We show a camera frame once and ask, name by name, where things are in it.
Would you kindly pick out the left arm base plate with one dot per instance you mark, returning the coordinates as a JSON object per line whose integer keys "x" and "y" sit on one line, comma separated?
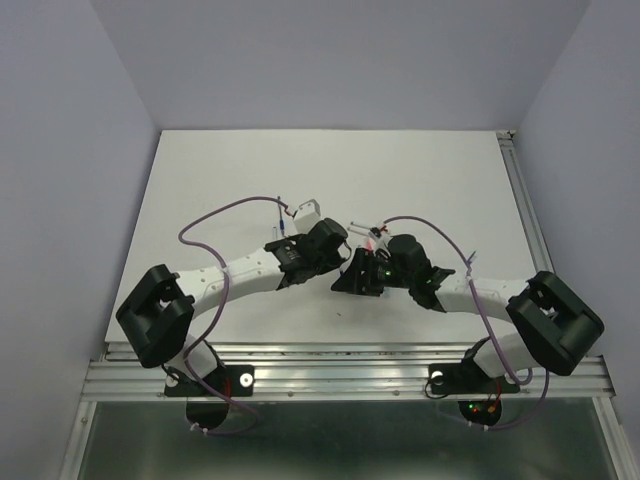
{"x": 230, "y": 380}

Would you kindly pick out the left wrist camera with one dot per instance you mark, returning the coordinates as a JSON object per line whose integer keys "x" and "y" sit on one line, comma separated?
{"x": 307, "y": 215}

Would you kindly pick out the red cap whiteboard marker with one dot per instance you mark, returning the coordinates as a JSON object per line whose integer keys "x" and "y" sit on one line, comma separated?
{"x": 359, "y": 231}

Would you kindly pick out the blue gel pen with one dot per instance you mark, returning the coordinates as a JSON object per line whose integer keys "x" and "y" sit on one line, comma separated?
{"x": 281, "y": 221}

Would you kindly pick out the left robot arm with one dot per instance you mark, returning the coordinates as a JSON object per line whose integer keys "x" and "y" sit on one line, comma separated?
{"x": 157, "y": 314}

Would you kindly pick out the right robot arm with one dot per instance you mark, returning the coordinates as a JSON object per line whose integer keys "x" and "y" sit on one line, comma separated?
{"x": 554, "y": 328}

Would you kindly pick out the black cap whiteboard marker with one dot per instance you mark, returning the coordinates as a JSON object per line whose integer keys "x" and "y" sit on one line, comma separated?
{"x": 361, "y": 225}

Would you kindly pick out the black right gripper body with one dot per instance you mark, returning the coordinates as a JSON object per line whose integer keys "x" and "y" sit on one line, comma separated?
{"x": 388, "y": 276}

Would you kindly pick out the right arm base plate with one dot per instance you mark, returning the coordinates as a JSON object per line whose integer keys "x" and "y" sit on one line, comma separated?
{"x": 464, "y": 378}

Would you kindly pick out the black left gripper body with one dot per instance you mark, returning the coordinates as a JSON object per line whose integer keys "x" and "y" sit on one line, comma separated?
{"x": 325, "y": 263}

